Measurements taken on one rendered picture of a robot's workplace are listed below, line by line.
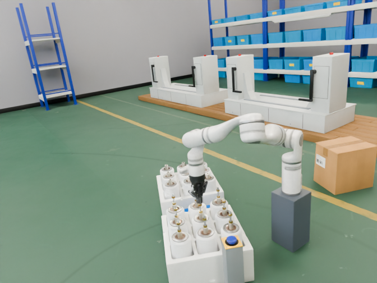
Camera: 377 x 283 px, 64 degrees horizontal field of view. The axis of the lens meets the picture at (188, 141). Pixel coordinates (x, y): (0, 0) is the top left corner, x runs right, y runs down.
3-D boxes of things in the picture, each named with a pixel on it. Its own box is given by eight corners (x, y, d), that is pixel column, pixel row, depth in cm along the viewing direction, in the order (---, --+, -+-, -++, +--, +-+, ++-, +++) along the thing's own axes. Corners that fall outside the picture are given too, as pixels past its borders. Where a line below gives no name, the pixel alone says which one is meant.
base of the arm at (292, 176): (289, 185, 159) (289, 155, 154) (304, 191, 152) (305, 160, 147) (277, 191, 155) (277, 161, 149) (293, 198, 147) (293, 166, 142)
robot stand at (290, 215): (288, 229, 172) (288, 182, 163) (309, 241, 161) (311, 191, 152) (271, 240, 165) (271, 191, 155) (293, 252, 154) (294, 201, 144)
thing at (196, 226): (216, 252, 150) (213, 221, 144) (197, 256, 148) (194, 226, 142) (210, 241, 159) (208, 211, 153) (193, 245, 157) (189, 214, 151)
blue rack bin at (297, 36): (299, 40, 634) (299, 30, 627) (316, 39, 604) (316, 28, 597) (284, 42, 608) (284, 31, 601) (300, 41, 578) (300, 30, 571)
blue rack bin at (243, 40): (251, 43, 742) (251, 34, 735) (263, 42, 712) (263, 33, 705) (237, 45, 716) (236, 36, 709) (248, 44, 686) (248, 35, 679)
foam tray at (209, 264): (231, 231, 176) (229, 204, 170) (254, 281, 140) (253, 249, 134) (165, 242, 172) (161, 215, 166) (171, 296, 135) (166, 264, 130)
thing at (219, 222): (214, 241, 158) (212, 211, 152) (231, 236, 160) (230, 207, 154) (220, 252, 149) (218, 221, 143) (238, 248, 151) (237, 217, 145)
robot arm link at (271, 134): (260, 141, 104) (284, 145, 125) (257, 114, 105) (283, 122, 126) (236, 144, 110) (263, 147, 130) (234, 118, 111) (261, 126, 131)
